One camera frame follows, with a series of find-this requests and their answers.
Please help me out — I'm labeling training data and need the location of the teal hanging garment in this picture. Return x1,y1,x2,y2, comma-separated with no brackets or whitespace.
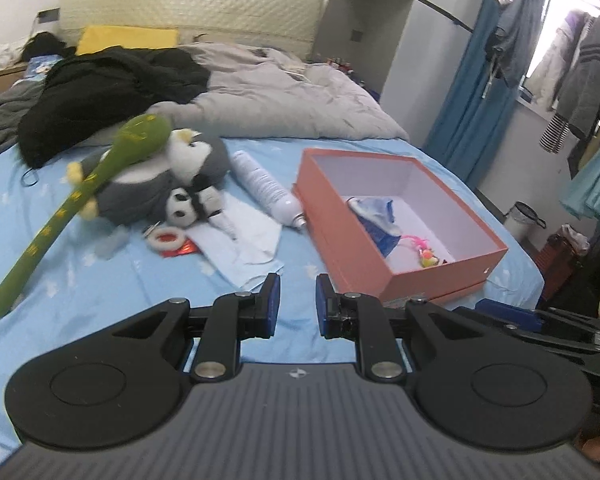
560,115,600,221

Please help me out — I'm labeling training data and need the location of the black clothing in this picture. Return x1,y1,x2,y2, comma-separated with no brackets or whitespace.
17,46,212,168

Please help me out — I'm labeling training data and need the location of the row of small bottles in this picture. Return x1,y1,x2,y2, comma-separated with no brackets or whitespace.
312,55,378,92

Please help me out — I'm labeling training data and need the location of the dark grey blanket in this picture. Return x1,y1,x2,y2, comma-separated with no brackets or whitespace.
0,80,48,158

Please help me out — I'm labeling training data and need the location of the blue cloth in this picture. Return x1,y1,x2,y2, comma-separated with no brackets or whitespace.
347,196,406,258

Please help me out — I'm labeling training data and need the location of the blue face mask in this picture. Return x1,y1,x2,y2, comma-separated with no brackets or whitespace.
200,240,286,292

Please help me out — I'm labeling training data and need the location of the white spray bottle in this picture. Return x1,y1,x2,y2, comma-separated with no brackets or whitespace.
230,150,308,228

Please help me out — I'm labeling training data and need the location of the white trash bin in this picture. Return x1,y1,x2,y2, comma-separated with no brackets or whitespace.
504,201,547,244

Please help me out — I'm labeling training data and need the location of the black curtain rod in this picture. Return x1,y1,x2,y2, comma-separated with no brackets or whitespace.
375,0,477,32

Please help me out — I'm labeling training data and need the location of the pink cardboard box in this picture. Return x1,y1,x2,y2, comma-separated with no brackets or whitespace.
292,147,510,307

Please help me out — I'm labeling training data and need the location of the cream quilted headboard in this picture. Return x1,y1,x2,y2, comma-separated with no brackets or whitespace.
57,0,326,61

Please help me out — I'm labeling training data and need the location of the person's right hand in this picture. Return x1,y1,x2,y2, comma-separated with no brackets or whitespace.
579,431,600,465

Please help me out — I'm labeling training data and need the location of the blue curtain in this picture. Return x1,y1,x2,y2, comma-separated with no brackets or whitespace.
422,0,553,191

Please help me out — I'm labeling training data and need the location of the grey duvet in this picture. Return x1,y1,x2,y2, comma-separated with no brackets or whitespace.
147,42,411,146

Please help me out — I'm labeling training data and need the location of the grey penguin plush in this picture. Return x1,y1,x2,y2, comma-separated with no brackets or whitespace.
67,127,233,226

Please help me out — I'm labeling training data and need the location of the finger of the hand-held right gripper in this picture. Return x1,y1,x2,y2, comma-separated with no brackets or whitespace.
452,306,600,362
479,299,600,337

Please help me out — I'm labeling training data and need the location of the grey hanging jacket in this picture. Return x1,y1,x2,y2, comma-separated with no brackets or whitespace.
485,0,548,87

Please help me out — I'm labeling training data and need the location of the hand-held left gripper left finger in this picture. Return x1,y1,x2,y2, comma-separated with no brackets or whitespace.
92,272,282,385

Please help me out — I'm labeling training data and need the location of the clear plastic wrapper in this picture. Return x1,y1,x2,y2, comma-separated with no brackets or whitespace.
97,232,127,262

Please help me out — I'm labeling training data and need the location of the small panda plush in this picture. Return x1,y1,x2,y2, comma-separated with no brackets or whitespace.
165,185,226,228

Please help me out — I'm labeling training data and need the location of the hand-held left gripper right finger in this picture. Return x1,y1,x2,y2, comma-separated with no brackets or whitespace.
315,274,506,385

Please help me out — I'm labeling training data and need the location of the black bag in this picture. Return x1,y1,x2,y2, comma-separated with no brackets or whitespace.
22,32,76,59

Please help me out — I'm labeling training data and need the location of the wooden nightstand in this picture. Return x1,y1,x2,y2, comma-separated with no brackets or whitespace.
0,62,28,111

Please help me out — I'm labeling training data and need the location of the white crumpled cloth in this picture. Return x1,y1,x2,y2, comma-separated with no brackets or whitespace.
0,40,31,73

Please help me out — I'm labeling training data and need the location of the blue star-print bed sheet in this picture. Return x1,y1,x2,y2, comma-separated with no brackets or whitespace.
0,132,546,471

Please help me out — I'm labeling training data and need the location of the white tissue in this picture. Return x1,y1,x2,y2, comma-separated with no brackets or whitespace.
187,194,284,266

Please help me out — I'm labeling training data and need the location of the green plush stick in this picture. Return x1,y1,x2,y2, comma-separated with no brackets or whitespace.
0,114,172,318

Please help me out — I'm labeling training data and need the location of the dark red bag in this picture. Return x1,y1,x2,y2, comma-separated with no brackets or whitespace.
535,225,592,302

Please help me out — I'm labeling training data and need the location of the red flat wrapper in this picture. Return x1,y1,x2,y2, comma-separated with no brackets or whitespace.
162,241,199,260

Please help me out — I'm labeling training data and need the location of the pink yellow small trinket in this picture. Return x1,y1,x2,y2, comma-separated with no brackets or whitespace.
402,232,441,268

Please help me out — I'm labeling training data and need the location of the striped hanging sweater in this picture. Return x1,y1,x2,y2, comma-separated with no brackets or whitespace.
540,15,600,153

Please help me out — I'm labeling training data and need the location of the yellow pillow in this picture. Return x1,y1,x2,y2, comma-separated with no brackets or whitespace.
75,25,181,57

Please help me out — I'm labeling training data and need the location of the blue white small pouch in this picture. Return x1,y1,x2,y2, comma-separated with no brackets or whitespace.
27,56,62,79

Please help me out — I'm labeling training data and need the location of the beige hanging coat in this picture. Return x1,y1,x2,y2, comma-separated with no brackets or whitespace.
529,10,592,111

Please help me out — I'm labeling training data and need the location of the white ring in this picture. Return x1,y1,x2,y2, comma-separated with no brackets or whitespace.
147,227,186,252

